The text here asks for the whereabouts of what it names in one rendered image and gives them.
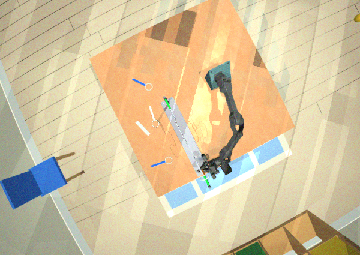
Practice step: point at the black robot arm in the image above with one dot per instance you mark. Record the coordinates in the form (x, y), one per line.
(235, 118)

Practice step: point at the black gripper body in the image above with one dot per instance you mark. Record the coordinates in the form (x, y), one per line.
(208, 164)

